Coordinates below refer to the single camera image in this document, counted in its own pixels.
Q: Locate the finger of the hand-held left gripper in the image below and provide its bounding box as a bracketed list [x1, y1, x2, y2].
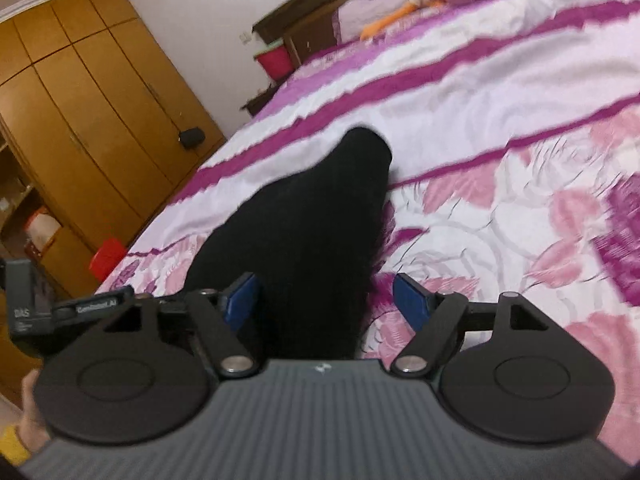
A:
[52, 285, 138, 323]

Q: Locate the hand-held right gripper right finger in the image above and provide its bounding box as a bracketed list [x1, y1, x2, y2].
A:
[391, 273, 548, 377]

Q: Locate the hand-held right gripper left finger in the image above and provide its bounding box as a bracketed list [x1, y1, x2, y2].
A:
[102, 272, 263, 380]

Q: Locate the black garment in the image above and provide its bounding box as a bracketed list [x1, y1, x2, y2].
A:
[182, 126, 393, 361]

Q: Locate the person's left hand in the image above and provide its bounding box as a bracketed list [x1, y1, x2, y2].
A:
[20, 370, 52, 454]

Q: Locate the red plastic stool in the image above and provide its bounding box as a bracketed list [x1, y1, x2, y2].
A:
[89, 240, 126, 279]

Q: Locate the orange and white bag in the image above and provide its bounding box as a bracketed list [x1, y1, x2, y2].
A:
[24, 209, 64, 262]

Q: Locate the wooden wardrobe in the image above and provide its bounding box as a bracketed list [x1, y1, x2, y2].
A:
[0, 0, 226, 401]

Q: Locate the dark wooden nightstand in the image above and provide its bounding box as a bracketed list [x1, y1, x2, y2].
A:
[241, 84, 282, 117]

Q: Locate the purple floral bed blanket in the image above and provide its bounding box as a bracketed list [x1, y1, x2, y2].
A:
[95, 0, 640, 461]

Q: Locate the red plastic bucket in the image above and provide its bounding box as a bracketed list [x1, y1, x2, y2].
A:
[254, 42, 294, 81]

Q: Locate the dark wooden headboard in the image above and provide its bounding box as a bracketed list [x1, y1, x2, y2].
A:
[252, 0, 426, 63]

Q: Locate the light purple pillow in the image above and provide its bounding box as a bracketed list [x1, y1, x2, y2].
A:
[334, 0, 416, 43]

